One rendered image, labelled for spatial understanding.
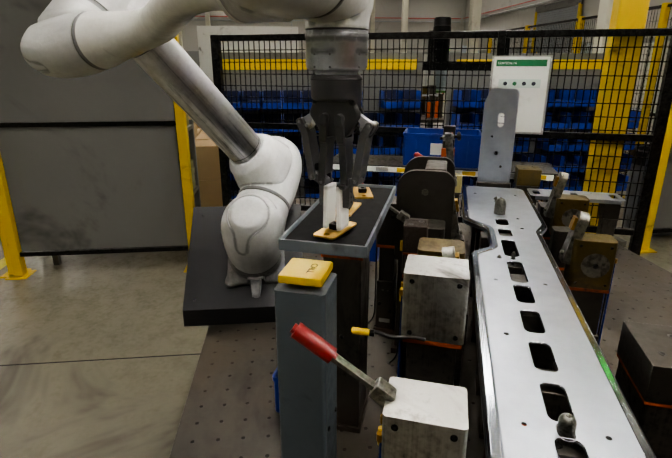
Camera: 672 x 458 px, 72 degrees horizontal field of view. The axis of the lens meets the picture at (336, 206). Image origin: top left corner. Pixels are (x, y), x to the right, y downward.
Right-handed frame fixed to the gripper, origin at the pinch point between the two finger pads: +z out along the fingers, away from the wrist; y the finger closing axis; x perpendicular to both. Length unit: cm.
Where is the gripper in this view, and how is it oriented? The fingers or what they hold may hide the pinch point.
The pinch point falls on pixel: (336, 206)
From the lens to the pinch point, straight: 73.2
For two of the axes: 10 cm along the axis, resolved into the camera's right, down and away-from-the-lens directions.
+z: 0.0, 9.5, 3.0
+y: 8.8, 1.5, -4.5
